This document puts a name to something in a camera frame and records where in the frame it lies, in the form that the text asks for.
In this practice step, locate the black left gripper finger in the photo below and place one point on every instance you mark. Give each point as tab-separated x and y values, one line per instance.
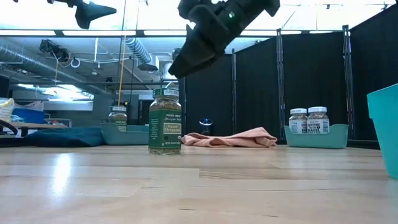
87	12

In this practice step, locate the green lid oregano jar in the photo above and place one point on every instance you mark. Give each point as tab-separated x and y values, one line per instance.
164	130
118	116

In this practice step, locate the white lid bagel seasoning jar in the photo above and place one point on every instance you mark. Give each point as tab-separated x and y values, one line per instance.
317	121
298	121

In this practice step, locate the black overhead crossbar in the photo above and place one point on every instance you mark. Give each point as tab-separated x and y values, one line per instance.
140	33

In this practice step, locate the black ceiling-hung device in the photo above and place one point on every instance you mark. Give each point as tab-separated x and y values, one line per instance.
54	49

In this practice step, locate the black pendant lamp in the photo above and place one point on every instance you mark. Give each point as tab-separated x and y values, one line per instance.
147	67

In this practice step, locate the black folding partition screen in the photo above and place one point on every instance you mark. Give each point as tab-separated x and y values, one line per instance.
314	77

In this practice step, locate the pink folded cloth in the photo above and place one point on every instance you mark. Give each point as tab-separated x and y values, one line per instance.
236	140

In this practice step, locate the blue box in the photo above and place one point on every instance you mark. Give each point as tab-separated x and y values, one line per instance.
29	115

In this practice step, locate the small teal plastic bin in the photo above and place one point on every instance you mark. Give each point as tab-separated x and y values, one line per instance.
314	141
124	138

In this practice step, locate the wooden desk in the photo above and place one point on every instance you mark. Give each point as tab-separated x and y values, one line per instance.
37	125

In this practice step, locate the white yellow bag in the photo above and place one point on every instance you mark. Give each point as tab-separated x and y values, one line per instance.
6	110

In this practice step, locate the dark blue cloth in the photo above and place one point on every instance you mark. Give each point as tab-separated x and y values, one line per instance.
62	137

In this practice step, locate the large teal plastic bin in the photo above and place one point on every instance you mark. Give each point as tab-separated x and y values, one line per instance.
387	130

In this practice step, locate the flexible ribbed duct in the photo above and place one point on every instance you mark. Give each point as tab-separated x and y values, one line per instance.
138	49

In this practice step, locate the metal ventilation duct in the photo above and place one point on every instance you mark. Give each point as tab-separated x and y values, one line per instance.
31	63

